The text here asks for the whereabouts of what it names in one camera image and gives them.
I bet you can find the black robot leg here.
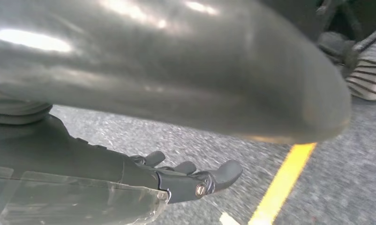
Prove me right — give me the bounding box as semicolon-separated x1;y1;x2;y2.
259;0;376;103

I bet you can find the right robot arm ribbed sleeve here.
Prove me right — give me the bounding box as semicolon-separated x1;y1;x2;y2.
0;93;53;126

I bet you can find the yellow floor tape square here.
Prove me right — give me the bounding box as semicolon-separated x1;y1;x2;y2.
248;142;317;225

